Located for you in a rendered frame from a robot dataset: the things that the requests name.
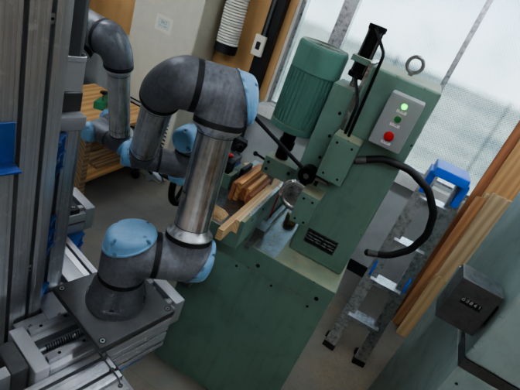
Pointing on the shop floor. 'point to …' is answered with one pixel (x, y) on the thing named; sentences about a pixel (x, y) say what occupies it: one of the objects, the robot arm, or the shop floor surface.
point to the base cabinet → (238, 330)
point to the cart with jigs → (90, 94)
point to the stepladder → (446, 213)
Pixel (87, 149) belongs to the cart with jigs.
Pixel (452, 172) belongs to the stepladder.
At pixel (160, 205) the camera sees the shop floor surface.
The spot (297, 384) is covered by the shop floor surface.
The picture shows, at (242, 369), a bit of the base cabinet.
